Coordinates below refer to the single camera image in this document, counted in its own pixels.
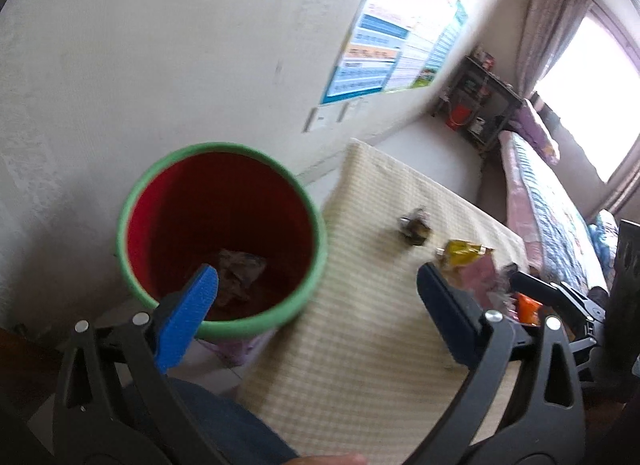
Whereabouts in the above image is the beige checked tablecloth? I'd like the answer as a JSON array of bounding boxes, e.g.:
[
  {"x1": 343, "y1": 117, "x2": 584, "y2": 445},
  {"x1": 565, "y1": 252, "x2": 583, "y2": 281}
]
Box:
[{"x1": 235, "y1": 138, "x2": 531, "y2": 465}]

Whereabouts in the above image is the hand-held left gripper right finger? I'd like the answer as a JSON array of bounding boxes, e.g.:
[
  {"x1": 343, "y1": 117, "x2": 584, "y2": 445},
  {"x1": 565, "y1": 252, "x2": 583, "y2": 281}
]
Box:
[{"x1": 400, "y1": 261, "x2": 587, "y2": 465}]

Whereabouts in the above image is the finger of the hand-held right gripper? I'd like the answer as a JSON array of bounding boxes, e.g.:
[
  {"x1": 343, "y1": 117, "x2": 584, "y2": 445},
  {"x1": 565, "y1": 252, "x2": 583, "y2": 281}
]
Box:
[
  {"x1": 509, "y1": 271, "x2": 609, "y2": 327},
  {"x1": 567, "y1": 327, "x2": 608, "y2": 381}
]

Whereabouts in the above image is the white chart wall poster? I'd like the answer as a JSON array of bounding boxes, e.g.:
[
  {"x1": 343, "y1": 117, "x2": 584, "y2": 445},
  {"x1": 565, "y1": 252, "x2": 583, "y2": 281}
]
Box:
[{"x1": 385, "y1": 0, "x2": 471, "y2": 92}]

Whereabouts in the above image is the silver blue wrapper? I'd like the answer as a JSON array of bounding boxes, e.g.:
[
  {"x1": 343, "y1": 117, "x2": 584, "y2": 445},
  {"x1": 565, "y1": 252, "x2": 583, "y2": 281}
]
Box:
[{"x1": 397, "y1": 208, "x2": 432, "y2": 246}]

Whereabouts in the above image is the orange wrapper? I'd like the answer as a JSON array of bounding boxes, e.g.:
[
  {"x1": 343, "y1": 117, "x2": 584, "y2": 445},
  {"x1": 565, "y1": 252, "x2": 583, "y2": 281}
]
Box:
[{"x1": 515, "y1": 292, "x2": 543, "y2": 328}]

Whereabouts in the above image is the red bin with green rim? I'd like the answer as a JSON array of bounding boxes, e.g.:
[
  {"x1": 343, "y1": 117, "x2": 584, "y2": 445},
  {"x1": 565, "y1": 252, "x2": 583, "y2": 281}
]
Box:
[{"x1": 116, "y1": 142, "x2": 328, "y2": 341}]

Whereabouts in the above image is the blue letter wall poster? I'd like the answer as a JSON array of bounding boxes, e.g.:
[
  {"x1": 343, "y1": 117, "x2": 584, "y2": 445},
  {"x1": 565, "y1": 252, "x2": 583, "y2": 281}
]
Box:
[{"x1": 320, "y1": 0, "x2": 416, "y2": 107}]

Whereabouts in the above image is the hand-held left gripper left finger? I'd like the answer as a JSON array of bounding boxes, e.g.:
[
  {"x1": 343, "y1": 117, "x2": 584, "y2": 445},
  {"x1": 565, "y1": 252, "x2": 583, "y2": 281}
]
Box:
[{"x1": 52, "y1": 264, "x2": 236, "y2": 465}]

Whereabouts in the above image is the blue floral pillow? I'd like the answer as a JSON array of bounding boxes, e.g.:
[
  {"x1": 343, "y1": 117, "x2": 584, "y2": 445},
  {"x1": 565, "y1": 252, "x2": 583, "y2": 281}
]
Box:
[{"x1": 589, "y1": 210, "x2": 622, "y2": 268}]

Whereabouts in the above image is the bright window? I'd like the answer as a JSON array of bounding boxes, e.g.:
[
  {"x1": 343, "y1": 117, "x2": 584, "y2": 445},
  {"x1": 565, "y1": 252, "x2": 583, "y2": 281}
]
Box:
[{"x1": 532, "y1": 10, "x2": 640, "y2": 181}]

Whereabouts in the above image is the patterned window curtain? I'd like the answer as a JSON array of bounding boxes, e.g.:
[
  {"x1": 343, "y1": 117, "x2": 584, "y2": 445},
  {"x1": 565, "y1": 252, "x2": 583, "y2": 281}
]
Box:
[
  {"x1": 515, "y1": 0, "x2": 593, "y2": 101},
  {"x1": 597, "y1": 130, "x2": 640, "y2": 222}
]

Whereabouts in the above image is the white wall plate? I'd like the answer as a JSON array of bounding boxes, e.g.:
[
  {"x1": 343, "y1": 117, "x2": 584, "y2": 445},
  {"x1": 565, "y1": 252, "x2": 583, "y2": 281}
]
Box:
[{"x1": 302, "y1": 106, "x2": 331, "y2": 133}]

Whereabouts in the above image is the dark metal shelf rack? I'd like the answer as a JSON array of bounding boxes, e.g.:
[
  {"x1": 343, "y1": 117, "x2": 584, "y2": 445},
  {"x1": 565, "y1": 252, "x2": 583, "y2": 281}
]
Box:
[{"x1": 432, "y1": 55, "x2": 523, "y2": 156}]

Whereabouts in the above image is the person's left leg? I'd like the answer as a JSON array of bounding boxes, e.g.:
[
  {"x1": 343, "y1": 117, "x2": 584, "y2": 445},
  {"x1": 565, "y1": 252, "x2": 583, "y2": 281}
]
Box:
[{"x1": 125, "y1": 377, "x2": 301, "y2": 465}]

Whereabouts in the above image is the pink floral pillow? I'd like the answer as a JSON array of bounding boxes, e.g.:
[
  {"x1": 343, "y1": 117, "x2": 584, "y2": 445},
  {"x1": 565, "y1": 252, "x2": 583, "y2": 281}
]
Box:
[{"x1": 515, "y1": 98, "x2": 561, "y2": 166}]

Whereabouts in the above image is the grey wrapper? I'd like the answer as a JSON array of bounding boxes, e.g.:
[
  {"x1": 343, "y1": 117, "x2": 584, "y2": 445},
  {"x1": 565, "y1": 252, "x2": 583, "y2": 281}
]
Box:
[{"x1": 216, "y1": 250, "x2": 268, "y2": 303}]

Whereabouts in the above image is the red bucket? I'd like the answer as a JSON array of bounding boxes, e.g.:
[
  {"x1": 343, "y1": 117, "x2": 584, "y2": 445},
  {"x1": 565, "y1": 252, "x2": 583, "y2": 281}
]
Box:
[{"x1": 445, "y1": 105, "x2": 473, "y2": 130}]

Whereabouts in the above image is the large yellow foil packet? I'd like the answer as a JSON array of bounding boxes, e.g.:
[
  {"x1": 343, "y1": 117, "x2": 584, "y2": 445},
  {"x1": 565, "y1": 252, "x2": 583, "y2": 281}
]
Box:
[{"x1": 434, "y1": 239, "x2": 496, "y2": 271}]

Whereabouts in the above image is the bed with patterned quilt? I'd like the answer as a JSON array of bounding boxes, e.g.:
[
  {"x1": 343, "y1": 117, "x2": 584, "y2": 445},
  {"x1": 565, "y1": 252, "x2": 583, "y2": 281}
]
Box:
[{"x1": 497, "y1": 130, "x2": 608, "y2": 296}]

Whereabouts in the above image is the crumpled pink white wrapper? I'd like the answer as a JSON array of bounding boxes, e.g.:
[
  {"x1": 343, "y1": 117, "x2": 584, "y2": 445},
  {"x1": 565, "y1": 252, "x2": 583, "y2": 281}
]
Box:
[{"x1": 452, "y1": 257, "x2": 516, "y2": 317}]

